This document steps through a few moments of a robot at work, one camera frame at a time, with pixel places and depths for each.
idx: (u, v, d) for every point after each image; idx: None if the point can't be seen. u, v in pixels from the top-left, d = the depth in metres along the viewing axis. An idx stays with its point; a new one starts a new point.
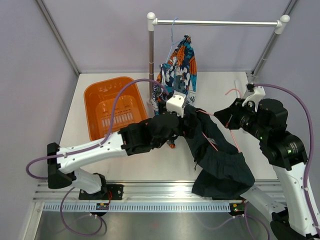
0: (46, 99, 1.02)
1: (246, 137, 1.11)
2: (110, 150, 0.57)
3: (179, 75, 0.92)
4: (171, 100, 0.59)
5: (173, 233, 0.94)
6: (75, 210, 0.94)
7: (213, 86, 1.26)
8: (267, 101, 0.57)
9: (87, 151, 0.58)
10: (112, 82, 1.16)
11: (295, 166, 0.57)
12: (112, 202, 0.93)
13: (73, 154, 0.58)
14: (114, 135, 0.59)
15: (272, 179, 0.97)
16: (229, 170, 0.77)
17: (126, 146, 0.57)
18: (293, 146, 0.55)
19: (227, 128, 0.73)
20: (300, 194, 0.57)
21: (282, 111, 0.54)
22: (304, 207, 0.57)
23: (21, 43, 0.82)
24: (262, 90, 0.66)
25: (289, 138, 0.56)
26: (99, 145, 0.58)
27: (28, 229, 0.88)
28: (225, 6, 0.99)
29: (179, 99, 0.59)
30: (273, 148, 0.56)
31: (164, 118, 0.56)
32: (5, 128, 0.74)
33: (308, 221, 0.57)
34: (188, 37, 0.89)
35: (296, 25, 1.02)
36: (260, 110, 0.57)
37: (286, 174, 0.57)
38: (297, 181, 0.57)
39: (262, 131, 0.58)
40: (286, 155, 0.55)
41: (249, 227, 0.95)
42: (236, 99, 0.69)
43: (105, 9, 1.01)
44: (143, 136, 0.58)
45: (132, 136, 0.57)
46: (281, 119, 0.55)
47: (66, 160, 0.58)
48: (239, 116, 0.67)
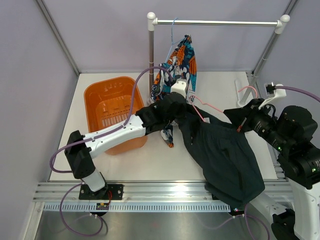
0: (46, 99, 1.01)
1: (248, 136, 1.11)
2: (134, 129, 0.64)
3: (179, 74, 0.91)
4: (175, 85, 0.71)
5: (173, 233, 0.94)
6: (76, 210, 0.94)
7: (213, 86, 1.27)
8: (293, 111, 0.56)
9: (113, 133, 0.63)
10: (112, 82, 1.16)
11: (316, 184, 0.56)
12: (112, 202, 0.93)
13: (100, 137, 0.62)
14: (133, 117, 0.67)
15: (274, 179, 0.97)
16: (225, 142, 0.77)
17: (146, 125, 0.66)
18: (318, 164, 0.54)
19: (239, 132, 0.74)
20: (314, 210, 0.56)
21: (311, 124, 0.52)
22: (316, 222, 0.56)
23: (20, 42, 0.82)
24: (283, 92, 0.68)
25: (313, 153, 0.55)
26: (123, 126, 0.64)
27: (28, 229, 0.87)
28: (225, 6, 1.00)
29: (182, 84, 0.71)
30: (295, 164, 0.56)
31: (174, 96, 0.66)
32: (5, 127, 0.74)
33: (316, 235, 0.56)
34: (189, 37, 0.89)
35: (297, 26, 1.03)
36: (284, 119, 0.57)
37: (305, 191, 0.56)
38: (314, 199, 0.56)
39: (281, 141, 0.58)
40: (310, 174, 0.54)
41: (250, 227, 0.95)
42: (252, 102, 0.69)
43: (106, 9, 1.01)
44: (157, 115, 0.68)
45: (147, 117, 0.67)
46: (308, 134, 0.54)
47: (95, 143, 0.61)
48: (255, 119, 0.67)
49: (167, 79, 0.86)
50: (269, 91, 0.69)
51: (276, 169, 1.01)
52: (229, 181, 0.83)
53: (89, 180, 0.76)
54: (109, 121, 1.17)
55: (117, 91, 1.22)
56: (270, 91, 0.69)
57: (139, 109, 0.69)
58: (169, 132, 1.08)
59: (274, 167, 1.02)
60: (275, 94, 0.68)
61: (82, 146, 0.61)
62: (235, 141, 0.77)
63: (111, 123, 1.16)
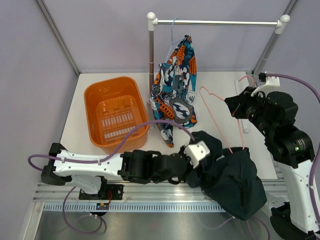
0: (46, 99, 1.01)
1: (248, 136, 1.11)
2: (106, 171, 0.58)
3: (179, 74, 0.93)
4: (193, 147, 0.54)
5: (173, 233, 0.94)
6: (76, 210, 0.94)
7: (213, 86, 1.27)
8: (275, 95, 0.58)
9: (85, 164, 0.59)
10: (112, 82, 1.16)
11: (302, 163, 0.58)
12: (112, 202, 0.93)
13: (70, 162, 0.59)
14: (115, 157, 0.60)
15: (272, 179, 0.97)
16: (229, 169, 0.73)
17: (122, 173, 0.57)
18: (300, 143, 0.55)
19: (233, 116, 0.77)
20: (305, 192, 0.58)
21: (292, 106, 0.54)
22: (308, 204, 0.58)
23: (20, 42, 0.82)
24: (277, 80, 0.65)
25: (296, 134, 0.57)
26: (97, 162, 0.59)
27: (28, 229, 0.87)
28: (225, 6, 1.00)
29: (201, 152, 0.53)
30: (280, 145, 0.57)
31: (172, 162, 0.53)
32: (5, 127, 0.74)
33: (311, 218, 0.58)
34: (189, 37, 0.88)
35: (297, 26, 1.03)
36: (268, 103, 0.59)
37: (293, 172, 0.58)
38: (302, 179, 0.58)
39: (266, 125, 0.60)
40: (293, 152, 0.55)
41: (250, 227, 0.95)
42: (246, 89, 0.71)
43: (106, 10, 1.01)
44: (144, 168, 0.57)
45: (133, 167, 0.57)
46: (290, 115, 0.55)
47: (63, 165, 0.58)
48: (247, 105, 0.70)
49: (167, 79, 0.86)
50: (261, 78, 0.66)
51: (276, 169, 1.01)
52: (233, 200, 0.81)
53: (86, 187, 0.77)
54: (109, 121, 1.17)
55: (117, 91, 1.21)
56: (262, 78, 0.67)
57: (130, 152, 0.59)
58: (169, 132, 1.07)
59: (274, 167, 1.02)
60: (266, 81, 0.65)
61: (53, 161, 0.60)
62: (240, 164, 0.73)
63: (111, 123, 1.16)
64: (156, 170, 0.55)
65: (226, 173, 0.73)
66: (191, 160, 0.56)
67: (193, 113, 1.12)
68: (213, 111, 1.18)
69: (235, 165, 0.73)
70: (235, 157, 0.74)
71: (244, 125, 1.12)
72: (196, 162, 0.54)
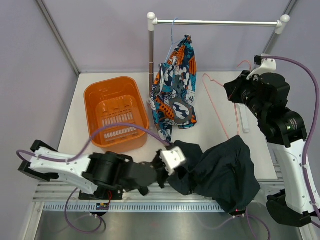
0: (46, 99, 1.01)
1: (248, 136, 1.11)
2: (72, 172, 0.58)
3: (179, 74, 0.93)
4: (167, 153, 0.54)
5: (173, 233, 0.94)
6: (76, 210, 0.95)
7: (213, 86, 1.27)
8: (269, 76, 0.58)
9: (55, 163, 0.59)
10: (112, 82, 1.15)
11: (294, 143, 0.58)
12: (112, 202, 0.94)
13: (42, 159, 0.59)
14: (84, 158, 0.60)
15: (272, 180, 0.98)
16: (228, 158, 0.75)
17: (85, 175, 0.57)
18: (292, 123, 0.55)
19: (229, 100, 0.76)
20: (298, 172, 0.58)
21: (285, 86, 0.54)
22: (301, 184, 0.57)
23: (20, 42, 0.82)
24: (273, 64, 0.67)
25: (288, 115, 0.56)
26: (65, 161, 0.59)
27: (28, 229, 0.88)
28: (225, 6, 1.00)
29: (175, 159, 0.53)
30: (272, 125, 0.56)
31: (140, 171, 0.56)
32: (5, 127, 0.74)
33: (305, 198, 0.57)
34: (189, 37, 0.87)
35: (297, 26, 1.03)
36: (262, 84, 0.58)
37: (286, 151, 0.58)
38: (295, 158, 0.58)
39: (259, 106, 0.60)
40: (286, 131, 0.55)
41: (251, 226, 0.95)
42: (242, 72, 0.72)
43: (106, 9, 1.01)
44: (110, 174, 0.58)
45: (100, 170, 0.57)
46: (283, 94, 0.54)
47: (37, 162, 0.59)
48: (242, 88, 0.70)
49: (167, 79, 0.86)
50: (257, 61, 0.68)
51: (276, 169, 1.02)
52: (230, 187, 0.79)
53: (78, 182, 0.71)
54: (109, 121, 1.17)
55: (117, 91, 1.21)
56: (258, 61, 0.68)
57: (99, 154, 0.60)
58: (168, 132, 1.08)
59: (274, 167, 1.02)
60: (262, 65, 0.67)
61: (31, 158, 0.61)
62: (237, 155, 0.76)
63: (111, 123, 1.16)
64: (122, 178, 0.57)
65: (224, 162, 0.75)
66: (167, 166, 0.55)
67: (193, 112, 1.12)
68: (216, 105, 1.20)
69: (231, 153, 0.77)
70: (228, 146, 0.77)
71: (244, 125, 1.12)
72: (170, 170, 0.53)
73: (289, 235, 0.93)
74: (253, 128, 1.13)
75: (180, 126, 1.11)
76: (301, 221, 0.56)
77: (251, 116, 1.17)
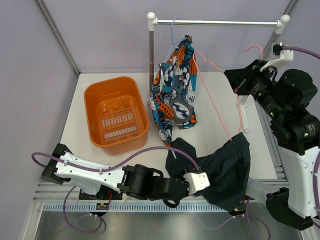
0: (46, 99, 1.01)
1: (248, 136, 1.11)
2: (106, 182, 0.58)
3: (179, 74, 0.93)
4: (196, 176, 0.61)
5: (173, 233, 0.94)
6: (77, 210, 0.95)
7: (213, 86, 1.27)
8: (294, 76, 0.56)
9: (87, 172, 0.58)
10: (112, 83, 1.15)
11: (308, 150, 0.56)
12: (112, 202, 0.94)
13: (72, 166, 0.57)
14: (118, 169, 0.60)
15: (272, 179, 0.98)
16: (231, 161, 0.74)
17: (121, 187, 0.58)
18: (310, 129, 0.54)
19: (235, 93, 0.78)
20: (308, 179, 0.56)
21: (310, 89, 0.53)
22: (309, 191, 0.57)
23: (20, 43, 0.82)
24: (291, 55, 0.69)
25: (306, 120, 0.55)
26: (99, 171, 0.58)
27: (28, 229, 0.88)
28: (225, 7, 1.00)
29: (200, 183, 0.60)
30: (288, 130, 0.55)
31: (175, 186, 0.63)
32: (5, 127, 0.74)
33: (310, 204, 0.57)
34: (189, 37, 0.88)
35: (296, 26, 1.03)
36: (284, 84, 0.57)
37: (298, 158, 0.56)
38: (307, 166, 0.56)
39: (275, 106, 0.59)
40: (302, 138, 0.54)
41: (251, 226, 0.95)
42: (255, 62, 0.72)
43: (106, 10, 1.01)
44: (145, 187, 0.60)
45: (134, 183, 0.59)
46: (305, 99, 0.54)
47: (65, 168, 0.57)
48: (254, 82, 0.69)
49: (167, 79, 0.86)
50: (276, 51, 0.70)
51: (276, 169, 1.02)
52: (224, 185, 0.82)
53: (86, 186, 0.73)
54: (109, 121, 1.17)
55: (118, 92, 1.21)
56: (276, 51, 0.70)
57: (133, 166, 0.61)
58: (168, 132, 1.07)
59: (274, 167, 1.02)
60: (281, 56, 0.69)
61: (56, 162, 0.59)
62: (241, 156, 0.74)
63: (111, 123, 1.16)
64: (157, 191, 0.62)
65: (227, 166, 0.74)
66: (191, 186, 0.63)
67: (193, 112, 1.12)
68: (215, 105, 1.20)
69: (234, 154, 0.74)
70: (232, 146, 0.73)
71: (244, 125, 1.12)
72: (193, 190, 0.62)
73: (289, 235, 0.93)
74: (253, 128, 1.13)
75: (180, 126, 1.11)
76: (302, 224, 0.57)
77: (251, 116, 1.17)
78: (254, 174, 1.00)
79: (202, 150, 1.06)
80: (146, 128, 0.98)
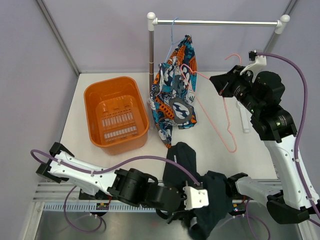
0: (46, 99, 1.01)
1: (247, 137, 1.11)
2: (97, 184, 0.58)
3: (179, 74, 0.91)
4: (194, 192, 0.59)
5: (173, 233, 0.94)
6: (77, 210, 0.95)
7: (213, 86, 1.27)
8: (265, 74, 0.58)
9: (79, 172, 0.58)
10: (112, 82, 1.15)
11: (284, 138, 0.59)
12: (112, 202, 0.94)
13: (65, 166, 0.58)
14: (110, 172, 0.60)
15: (272, 179, 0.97)
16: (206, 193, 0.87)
17: (111, 191, 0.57)
18: (282, 120, 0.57)
19: (220, 95, 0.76)
20: (291, 166, 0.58)
21: (279, 87, 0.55)
22: (296, 178, 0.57)
23: (20, 42, 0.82)
24: (265, 60, 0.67)
25: (279, 113, 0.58)
26: (91, 173, 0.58)
27: (28, 229, 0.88)
28: (225, 6, 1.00)
29: (199, 200, 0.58)
30: (264, 123, 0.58)
31: (169, 198, 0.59)
32: (5, 127, 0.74)
33: (301, 193, 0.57)
34: (189, 37, 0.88)
35: (296, 26, 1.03)
36: (257, 83, 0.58)
37: (277, 146, 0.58)
38: (287, 153, 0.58)
39: (254, 104, 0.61)
40: (275, 128, 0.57)
41: (251, 227, 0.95)
42: (235, 67, 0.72)
43: (106, 10, 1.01)
44: (136, 194, 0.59)
45: (125, 189, 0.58)
46: (277, 95, 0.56)
47: (58, 167, 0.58)
48: (235, 84, 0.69)
49: (167, 79, 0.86)
50: (251, 57, 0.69)
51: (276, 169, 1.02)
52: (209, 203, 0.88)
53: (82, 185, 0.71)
54: (109, 121, 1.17)
55: (117, 91, 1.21)
56: (252, 57, 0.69)
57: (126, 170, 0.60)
58: (168, 132, 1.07)
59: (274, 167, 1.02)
60: (255, 61, 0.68)
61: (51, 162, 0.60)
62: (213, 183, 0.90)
63: (111, 123, 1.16)
64: (148, 200, 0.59)
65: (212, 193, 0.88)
66: (188, 201, 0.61)
67: (193, 112, 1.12)
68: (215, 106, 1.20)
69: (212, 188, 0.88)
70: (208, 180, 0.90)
71: (244, 125, 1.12)
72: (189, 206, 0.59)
73: (288, 235, 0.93)
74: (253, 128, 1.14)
75: (180, 126, 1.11)
76: (298, 216, 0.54)
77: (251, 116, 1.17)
78: (254, 175, 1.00)
79: (203, 151, 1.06)
80: (146, 128, 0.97)
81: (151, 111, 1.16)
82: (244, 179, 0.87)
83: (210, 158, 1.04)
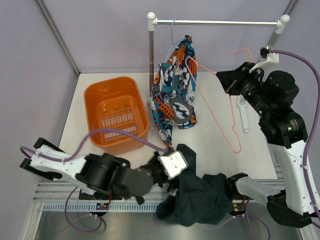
0: (46, 99, 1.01)
1: (247, 137, 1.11)
2: (67, 172, 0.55)
3: (179, 74, 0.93)
4: (166, 161, 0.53)
5: (173, 233, 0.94)
6: (77, 210, 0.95)
7: (213, 86, 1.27)
8: (278, 75, 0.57)
9: (55, 162, 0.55)
10: (112, 82, 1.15)
11: (294, 144, 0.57)
12: (112, 202, 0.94)
13: (43, 157, 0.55)
14: (80, 158, 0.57)
15: (272, 179, 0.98)
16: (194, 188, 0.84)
17: (79, 177, 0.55)
18: (293, 124, 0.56)
19: (227, 93, 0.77)
20: (298, 172, 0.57)
21: (293, 88, 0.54)
22: (302, 185, 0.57)
23: (20, 42, 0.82)
24: (277, 57, 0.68)
25: (290, 116, 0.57)
26: (62, 161, 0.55)
27: (28, 229, 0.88)
28: (225, 6, 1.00)
29: (175, 167, 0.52)
30: (274, 126, 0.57)
31: (135, 180, 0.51)
32: (5, 127, 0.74)
33: (305, 199, 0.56)
34: (189, 37, 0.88)
35: (296, 26, 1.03)
36: (269, 84, 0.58)
37: (286, 151, 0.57)
38: (296, 159, 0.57)
39: (263, 105, 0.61)
40: (286, 132, 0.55)
41: (251, 227, 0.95)
42: (244, 64, 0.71)
43: (106, 9, 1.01)
44: (105, 179, 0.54)
45: (92, 174, 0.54)
46: (290, 97, 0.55)
47: (37, 159, 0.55)
48: (244, 82, 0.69)
49: (167, 79, 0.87)
50: (263, 54, 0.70)
51: (276, 169, 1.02)
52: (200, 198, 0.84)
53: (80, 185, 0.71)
54: (109, 121, 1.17)
55: (117, 91, 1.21)
56: (264, 54, 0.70)
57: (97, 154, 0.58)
58: (168, 132, 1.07)
59: (274, 167, 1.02)
60: (267, 58, 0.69)
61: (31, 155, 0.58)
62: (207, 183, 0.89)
63: (111, 123, 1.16)
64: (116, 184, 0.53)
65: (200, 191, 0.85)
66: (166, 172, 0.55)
67: (193, 112, 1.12)
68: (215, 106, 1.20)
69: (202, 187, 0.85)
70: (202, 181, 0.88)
71: (244, 125, 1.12)
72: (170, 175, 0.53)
73: (288, 236, 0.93)
74: (253, 128, 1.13)
75: (180, 126, 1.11)
76: (301, 221, 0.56)
77: (252, 116, 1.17)
78: (254, 175, 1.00)
79: (202, 150, 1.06)
80: (146, 128, 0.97)
81: (151, 111, 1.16)
82: (244, 180, 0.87)
83: (210, 158, 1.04)
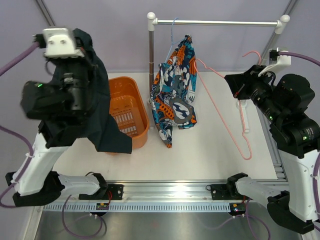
0: None
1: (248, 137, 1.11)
2: (41, 155, 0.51)
3: (179, 74, 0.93)
4: (58, 48, 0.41)
5: (173, 233, 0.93)
6: (74, 210, 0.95)
7: (215, 86, 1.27)
8: (292, 80, 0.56)
9: (28, 168, 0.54)
10: (112, 82, 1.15)
11: (307, 153, 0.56)
12: (112, 202, 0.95)
13: (21, 177, 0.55)
14: (37, 137, 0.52)
15: (272, 178, 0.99)
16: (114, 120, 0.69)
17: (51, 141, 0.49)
18: (309, 132, 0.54)
19: (236, 97, 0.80)
20: (307, 182, 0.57)
21: (309, 93, 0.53)
22: (309, 193, 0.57)
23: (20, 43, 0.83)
24: (288, 60, 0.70)
25: (304, 123, 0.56)
26: (31, 156, 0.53)
27: (28, 229, 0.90)
28: (225, 6, 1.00)
29: (62, 42, 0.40)
30: (287, 134, 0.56)
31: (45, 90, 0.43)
32: None
33: (311, 208, 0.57)
34: (189, 37, 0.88)
35: (296, 25, 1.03)
36: (282, 88, 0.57)
37: (298, 161, 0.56)
38: (307, 170, 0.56)
39: (274, 110, 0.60)
40: (301, 141, 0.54)
41: (251, 227, 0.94)
42: (253, 68, 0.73)
43: (106, 9, 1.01)
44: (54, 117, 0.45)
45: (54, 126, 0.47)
46: (305, 102, 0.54)
47: (20, 185, 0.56)
48: (253, 87, 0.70)
49: (167, 79, 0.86)
50: (273, 56, 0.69)
51: (276, 169, 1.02)
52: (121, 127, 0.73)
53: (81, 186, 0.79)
54: None
55: (118, 91, 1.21)
56: (274, 57, 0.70)
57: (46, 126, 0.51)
58: (168, 132, 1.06)
59: (274, 167, 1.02)
60: (278, 61, 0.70)
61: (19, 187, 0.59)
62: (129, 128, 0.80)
63: None
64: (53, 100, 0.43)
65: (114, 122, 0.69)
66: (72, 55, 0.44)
67: (193, 112, 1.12)
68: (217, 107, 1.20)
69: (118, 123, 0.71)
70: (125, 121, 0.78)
71: (245, 125, 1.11)
72: (76, 51, 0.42)
73: (289, 235, 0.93)
74: (253, 128, 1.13)
75: (180, 126, 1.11)
76: (304, 228, 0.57)
77: (253, 117, 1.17)
78: (254, 175, 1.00)
79: (202, 150, 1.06)
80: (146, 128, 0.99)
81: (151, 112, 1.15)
82: (244, 180, 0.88)
83: (210, 158, 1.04)
